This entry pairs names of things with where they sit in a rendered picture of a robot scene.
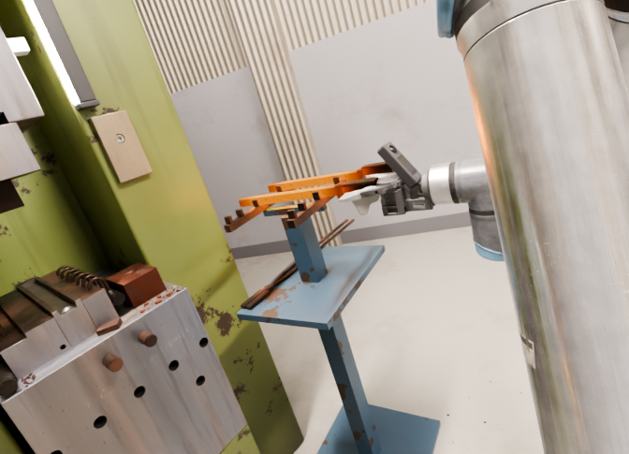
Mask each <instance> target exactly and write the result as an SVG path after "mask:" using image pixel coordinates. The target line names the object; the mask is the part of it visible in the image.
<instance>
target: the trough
mask: <svg viewBox="0 0 629 454"><path fill-rule="evenodd" d="M21 286H23V287H24V288H26V289H27V290H29V291H30V292H32V293H33V294H34V295H36V296H37V297H39V298H40V299H42V300H43V301H45V302H46V303H48V304H49V305H50V306H51V307H53V308H54V309H55V310H57V311H58V312H59V314H60V315H64V314H66V313H67V312H69V311H71V310H73V309H75V308H77V304H76V302H75V301H74V300H72V299H71V298H69V297H67V296H65V295H63V294H62V293H60V292H58V291H56V290H55V289H53V288H51V287H49V286H47V285H45V284H43V283H41V282H39V281H38V280H37V279H33V280H30V281H28V282H26V283H24V284H22V285H21ZM67 306H71V308H69V309H68V310H66V311H64V312H61V311H62V310H63V309H64V308H65V307H67Z"/></svg>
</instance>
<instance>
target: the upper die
mask: <svg viewBox="0 0 629 454"><path fill-rule="evenodd" d="M38 170H40V166H39V164H38V162H37V161H36V159H35V157H34V155H33V153H32V151H31V149H30V147H29V145H28V144H27V142H26V140H25V138H24V136H23V134H22V131H21V130H20V128H19V127H18V125H17V123H10V124H2V125H0V183H1V182H3V181H7V180H11V181H12V180H15V179H17V178H20V177H22V176H24V175H27V174H30V173H32V172H35V171H38Z"/></svg>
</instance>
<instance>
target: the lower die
mask: <svg viewBox="0 0 629 454"><path fill-rule="evenodd" d="M56 271H57V270H56ZM56 271H52V272H50V273H48V274H46V275H44V276H42V277H38V276H36V277H33V278H31V279H29V280H27V281H25V282H22V283H20V284H18V285H16V288H17V289H15V290H13V291H11V292H9V293H7V294H5V295H3V296H1V297H0V325H1V326H2V328H3V329H4V330H5V332H6V333H7V336H6V337H3V336H2V335H1V333H0V354H1V356H2V357H3V359H4V360H5V362H6V363H7V365H8V367H9V368H10V370H11V371H12V372H13V373H14V375H15V376H16V378H17V379H18V380H19V379H20V378H22V377H23V376H25V375H27V374H28V373H30V372H32V371H33V370H35V369H36V368H38V367H40V366H41V365H43V364H45V363H46V362H48V361H49V360H51V359H53V358H55V357H57V356H58V355H60V354H62V353H63V352H65V351H67V349H69V348H71V347H72V346H74V345H75V344H78V343H79V342H81V341H83V340H84V339H86V338H88V337H89V336H91V335H92V334H94V333H96V331H97V329H98V327H99V326H100V325H102V324H104V323H107V322H110V321H111V320H114V319H117V318H119V316H118V314H117V312H116V311H115V309H114V307H113V305H112V303H111V301H110V298H109V296H108V294H107V293H106V291H105V289H103V288H101V287H98V286H94V285H92V290H91V291H88V289H87V284H88V283H87V282H85V285H86V287H85V288H82V287H81V279H80V285H78V286H77V285H76V277H74V281H75V282H74V283H72V284H71V282H70V280H68V281H67V280H66V274H65V278H64V279H62V278H61V276H59V277H57V275H56ZM33 279H37V280H38V281H39V282H41V283H43V284H45V285H47V286H49V287H51V288H53V289H55V290H56V291H58V292H60V293H62V294H63V295H65V296H67V297H69V298H71V299H72V300H74V301H75V302H76V304H77V308H75V309H73V310H71V311H69V312H67V313H66V314H64V315H60V314H59V312H58V311H57V310H55V309H54V308H53V307H51V306H50V305H49V304H48V303H46V302H45V301H43V300H42V299H40V298H39V297H37V296H36V295H34V294H33V293H32V292H30V291H29V290H27V289H26V288H24V287H23V286H21V285H22V284H24V283H26V282H28V281H30V280H33ZM62 344H65V345H66V348H65V349H63V350H62V349H60V346H61V345H62Z"/></svg>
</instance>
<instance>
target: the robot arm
mask: <svg viewBox="0 0 629 454"><path fill-rule="evenodd" d="M435 1H436V20H437V35H438V36H439V37H441V38H444V37H447V38H452V37H454V36H455V38H456V43H457V48H458V51H459V52H460V54H461V55H462V59H463V63H464V68H465V73H466V78H467V81H468V86H469V91H470V96H471V100H472V105H473V109H474V114H475V122H476V127H477V132H478V136H479V140H480V145H481V150H482V154H483V157H482V158H476V159H470V160H463V161H457V162H449V163H443V164H437V165H431V167H430V169H428V170H423V172H422V175H421V174H420V173H419V172H418V170H417V169H416V168H415V167H414V166H413V165H412V164H411V163H410V162H409V161H408V160H407V158H406V157H405V156H404V155H403V154H402V153H401V152H400V151H399V150H398V149H397V148H396V147H395V145H394V144H393V143H392V142H391V141H388V142H387V143H385V144H384V145H383V146H381V147H380V148H379V149H378V150H377V153H378V154H379V155H380V156H381V157H382V158H383V160H384V161H385V162H386V163H387V164H388V165H389V166H390V167H391V168H392V169H393V171H394V172H390V173H381V174H373V175H367V176H365V177H364V178H363V179H368V178H374V177H378V181H377V184H376V185H377V186H368V187H365V188H363V189H360V190H357V191H353V192H350V193H345V194H344V195H343V196H342V197H341V198H339V199H338V200H339V202H346V201H351V200H352V202H353V204H354V205H355V207H356V209H357V210H358V213H359V214H361V215H365V214H367V213H368V211H369V208H370V205H371V204H372V203H375V202H377V201H378V200H379V196H380V197H381V199H380V200H381V205H382V211H383V215H384V216H391V215H403V214H406V213H407V212H414V211H426V210H433V206H435V205H436V206H437V205H448V204H459V203H468V207H469V213H470V220H471V226H472V231H473V242H474V243H475V249H476V251H477V253H478V254H479V255H480V256H482V257H484V258H486V259H488V260H492V261H504V262H505V267H506V272H507V277H508V282H509V286H510V290H511V295H512V300H513V304H514V309H515V314H516V319H517V322H518V328H519V337H520V341H521V345H522V350H523V355H524V358H525V363H526V368H527V373H528V377H529V381H530V386H531V391H532V395H533V400H534V409H535V412H536V417H537V422H538V427H539V431H540V436H541V440H542V445H543V449H544V454H629V0H435ZM420 179H421V180H420ZM394 212H395V213H394ZM389 213H391V214H389Z"/></svg>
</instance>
